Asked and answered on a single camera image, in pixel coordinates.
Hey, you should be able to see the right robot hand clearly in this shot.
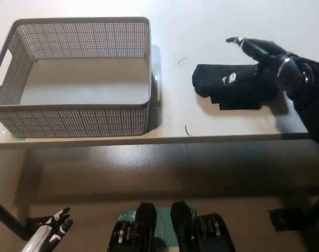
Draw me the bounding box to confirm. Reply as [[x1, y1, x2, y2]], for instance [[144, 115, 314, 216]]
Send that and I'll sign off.
[[221, 36, 292, 99]]

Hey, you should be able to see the black metal table leg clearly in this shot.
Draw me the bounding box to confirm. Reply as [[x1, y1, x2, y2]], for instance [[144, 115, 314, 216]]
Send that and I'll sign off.
[[0, 194, 48, 241], [269, 194, 319, 232]]

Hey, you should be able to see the grey perforated plastic basket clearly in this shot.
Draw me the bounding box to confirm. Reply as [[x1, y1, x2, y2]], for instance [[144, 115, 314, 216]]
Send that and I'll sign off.
[[0, 16, 152, 138]]

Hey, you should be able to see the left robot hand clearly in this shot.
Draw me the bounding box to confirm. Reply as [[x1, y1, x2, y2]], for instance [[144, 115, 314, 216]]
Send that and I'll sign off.
[[22, 207, 74, 252]]

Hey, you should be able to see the black fabric pencil case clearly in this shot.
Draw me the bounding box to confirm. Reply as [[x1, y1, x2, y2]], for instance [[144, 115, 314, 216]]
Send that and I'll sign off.
[[192, 64, 279, 106]]

